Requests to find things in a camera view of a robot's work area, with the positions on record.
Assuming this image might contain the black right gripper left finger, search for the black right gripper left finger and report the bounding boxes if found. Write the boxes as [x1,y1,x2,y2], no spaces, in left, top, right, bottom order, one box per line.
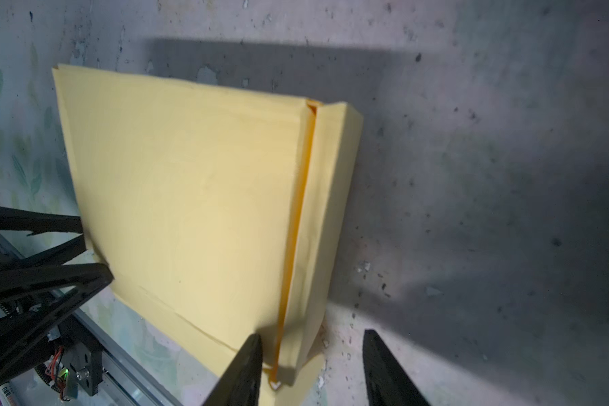
[203,333,263,406]

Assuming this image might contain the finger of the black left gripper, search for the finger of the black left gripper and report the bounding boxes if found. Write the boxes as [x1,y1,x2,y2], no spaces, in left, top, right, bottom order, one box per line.
[0,263,113,385]
[0,206,86,269]

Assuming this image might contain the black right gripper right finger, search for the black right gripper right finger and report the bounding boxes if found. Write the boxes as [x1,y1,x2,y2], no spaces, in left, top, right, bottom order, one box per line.
[362,329,430,406]

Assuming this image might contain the yellow paper box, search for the yellow paper box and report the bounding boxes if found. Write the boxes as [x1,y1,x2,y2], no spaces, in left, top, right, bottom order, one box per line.
[52,64,363,405]

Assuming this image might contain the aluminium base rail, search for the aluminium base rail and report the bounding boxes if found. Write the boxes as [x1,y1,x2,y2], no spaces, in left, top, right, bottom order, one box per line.
[29,303,184,406]

